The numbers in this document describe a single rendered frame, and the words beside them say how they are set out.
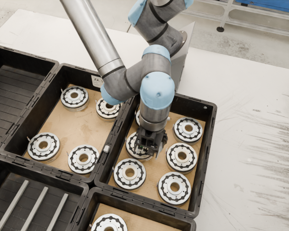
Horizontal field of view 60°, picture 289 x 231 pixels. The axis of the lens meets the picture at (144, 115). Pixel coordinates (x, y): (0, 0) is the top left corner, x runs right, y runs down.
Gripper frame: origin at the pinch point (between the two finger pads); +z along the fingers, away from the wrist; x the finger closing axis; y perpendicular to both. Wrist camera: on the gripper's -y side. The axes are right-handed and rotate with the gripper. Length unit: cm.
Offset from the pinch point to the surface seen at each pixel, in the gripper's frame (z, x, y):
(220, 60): 16, 19, -69
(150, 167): 2.3, 2.1, 6.2
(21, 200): 2.3, -31.5, 29.0
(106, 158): -6.4, -10.8, 11.3
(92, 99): 2.2, -27.8, -13.5
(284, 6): 49, 68, -199
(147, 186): 2.2, 3.3, 12.5
